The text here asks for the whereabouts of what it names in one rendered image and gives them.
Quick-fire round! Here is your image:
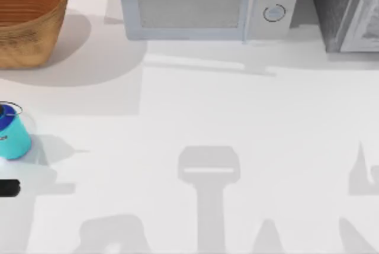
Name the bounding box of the microwave oven door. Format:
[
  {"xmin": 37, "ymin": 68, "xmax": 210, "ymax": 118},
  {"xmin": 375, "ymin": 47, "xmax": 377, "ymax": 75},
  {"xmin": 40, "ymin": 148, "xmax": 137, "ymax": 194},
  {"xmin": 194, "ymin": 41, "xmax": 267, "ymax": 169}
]
[{"xmin": 115, "ymin": 0, "xmax": 258, "ymax": 41}]

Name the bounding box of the pale microwave oven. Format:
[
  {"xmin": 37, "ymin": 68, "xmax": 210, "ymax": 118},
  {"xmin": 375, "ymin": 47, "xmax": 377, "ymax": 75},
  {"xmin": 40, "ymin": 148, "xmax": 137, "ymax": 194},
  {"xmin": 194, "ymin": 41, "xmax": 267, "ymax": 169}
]
[{"xmin": 115, "ymin": 0, "xmax": 304, "ymax": 44}]

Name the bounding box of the round microwave knob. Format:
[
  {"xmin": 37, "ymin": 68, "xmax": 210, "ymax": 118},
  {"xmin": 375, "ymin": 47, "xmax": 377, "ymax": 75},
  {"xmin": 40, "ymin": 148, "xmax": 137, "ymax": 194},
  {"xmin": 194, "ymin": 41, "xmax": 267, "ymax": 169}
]
[{"xmin": 262, "ymin": 3, "xmax": 287, "ymax": 23}]

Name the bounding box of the turquoise and blue cup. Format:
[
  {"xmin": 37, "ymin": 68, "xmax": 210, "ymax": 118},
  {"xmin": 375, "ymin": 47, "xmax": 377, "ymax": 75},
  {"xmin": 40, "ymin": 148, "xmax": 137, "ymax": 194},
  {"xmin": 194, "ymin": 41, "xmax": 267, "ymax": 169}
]
[{"xmin": 0, "ymin": 102, "xmax": 32, "ymax": 160}]

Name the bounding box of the brown woven basket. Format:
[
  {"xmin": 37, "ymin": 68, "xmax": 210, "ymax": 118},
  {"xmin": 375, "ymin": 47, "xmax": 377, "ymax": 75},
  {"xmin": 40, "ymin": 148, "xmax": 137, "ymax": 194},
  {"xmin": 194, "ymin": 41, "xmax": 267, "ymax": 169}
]
[{"xmin": 0, "ymin": 0, "xmax": 70, "ymax": 70}]

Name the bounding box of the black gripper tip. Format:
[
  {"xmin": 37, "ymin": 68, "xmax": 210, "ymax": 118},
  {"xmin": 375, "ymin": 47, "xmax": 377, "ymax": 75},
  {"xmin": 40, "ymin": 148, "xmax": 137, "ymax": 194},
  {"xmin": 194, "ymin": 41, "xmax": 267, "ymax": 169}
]
[{"xmin": 0, "ymin": 179, "xmax": 21, "ymax": 198}]

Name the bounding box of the microwave door handle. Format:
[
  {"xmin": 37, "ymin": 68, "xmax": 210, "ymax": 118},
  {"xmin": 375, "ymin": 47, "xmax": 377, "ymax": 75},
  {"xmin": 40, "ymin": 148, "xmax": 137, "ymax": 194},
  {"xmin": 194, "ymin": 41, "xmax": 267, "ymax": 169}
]
[{"xmin": 242, "ymin": 0, "xmax": 258, "ymax": 44}]

